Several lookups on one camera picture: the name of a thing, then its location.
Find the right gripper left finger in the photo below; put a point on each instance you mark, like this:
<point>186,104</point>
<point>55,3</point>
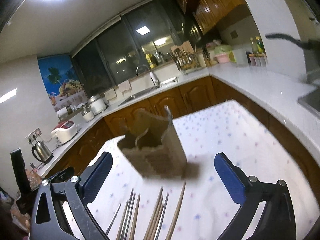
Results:
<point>48,220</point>

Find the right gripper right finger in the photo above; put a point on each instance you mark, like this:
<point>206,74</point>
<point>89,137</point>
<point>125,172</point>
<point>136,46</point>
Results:
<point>277,220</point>

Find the metal chopstick pair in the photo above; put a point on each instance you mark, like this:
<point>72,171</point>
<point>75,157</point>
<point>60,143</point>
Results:
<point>125,217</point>
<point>129,217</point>

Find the wooden chopstick bundle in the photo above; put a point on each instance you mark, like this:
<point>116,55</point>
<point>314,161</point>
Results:
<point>156,220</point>
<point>153,214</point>

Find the long wooden chopstick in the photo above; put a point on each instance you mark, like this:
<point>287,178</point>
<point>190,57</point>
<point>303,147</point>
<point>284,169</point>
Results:
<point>134,222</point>

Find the thin metal chopstick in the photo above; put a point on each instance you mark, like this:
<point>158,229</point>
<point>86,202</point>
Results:
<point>161,217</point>

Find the dark kitchen window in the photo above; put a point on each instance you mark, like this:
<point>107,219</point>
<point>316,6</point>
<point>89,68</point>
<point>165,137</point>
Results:
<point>118,52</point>

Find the steel electric kettle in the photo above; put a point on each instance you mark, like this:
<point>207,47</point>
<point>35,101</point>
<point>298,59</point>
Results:
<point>41,152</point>

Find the white dotted tablecloth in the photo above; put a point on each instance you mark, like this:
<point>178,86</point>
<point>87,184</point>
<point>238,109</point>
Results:
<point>207,207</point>

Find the white red rice cooker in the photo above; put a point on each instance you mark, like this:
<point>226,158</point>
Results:
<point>64,132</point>

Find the small white jar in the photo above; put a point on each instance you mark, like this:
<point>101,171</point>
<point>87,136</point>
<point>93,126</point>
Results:
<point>87,114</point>

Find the fruit beach poster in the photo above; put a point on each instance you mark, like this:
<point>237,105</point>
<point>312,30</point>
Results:
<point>61,81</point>

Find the white pot with lid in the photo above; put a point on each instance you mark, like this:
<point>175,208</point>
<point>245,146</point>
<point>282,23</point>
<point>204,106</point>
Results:
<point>96,104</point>

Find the gas stove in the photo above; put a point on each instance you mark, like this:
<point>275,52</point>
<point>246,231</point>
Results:
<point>310,101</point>

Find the wooden utensil holder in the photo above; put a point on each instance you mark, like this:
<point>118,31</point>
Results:
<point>152,146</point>

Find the left hanging dishcloth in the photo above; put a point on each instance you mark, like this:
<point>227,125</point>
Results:
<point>110,94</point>

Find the hanging dishcloth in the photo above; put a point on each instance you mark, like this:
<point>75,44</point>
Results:
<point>110,94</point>
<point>125,86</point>

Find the steel sink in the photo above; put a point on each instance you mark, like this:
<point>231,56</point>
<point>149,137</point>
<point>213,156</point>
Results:
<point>146,91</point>

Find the right hanging dishcloth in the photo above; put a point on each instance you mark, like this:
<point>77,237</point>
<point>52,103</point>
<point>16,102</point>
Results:
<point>125,86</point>

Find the condiment jar rack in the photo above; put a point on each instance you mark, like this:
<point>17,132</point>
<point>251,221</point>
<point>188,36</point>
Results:
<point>258,56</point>

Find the yellow green pitcher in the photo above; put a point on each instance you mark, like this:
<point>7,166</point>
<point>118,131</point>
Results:
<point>239,56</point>

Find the pink green basin stack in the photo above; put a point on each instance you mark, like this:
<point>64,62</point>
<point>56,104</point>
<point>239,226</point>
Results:
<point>222,53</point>

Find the dish drying rack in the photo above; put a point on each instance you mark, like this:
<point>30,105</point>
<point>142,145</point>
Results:
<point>185,58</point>

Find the knife block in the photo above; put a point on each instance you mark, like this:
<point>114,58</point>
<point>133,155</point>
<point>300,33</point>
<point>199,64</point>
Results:
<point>206,56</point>

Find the yellow oil bottle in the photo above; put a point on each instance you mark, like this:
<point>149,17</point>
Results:
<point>151,60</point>

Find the upper wooden cabinets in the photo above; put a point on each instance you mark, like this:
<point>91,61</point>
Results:
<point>205,20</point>

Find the wall power outlet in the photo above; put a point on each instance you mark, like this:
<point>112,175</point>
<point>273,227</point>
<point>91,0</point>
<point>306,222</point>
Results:
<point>34,135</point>

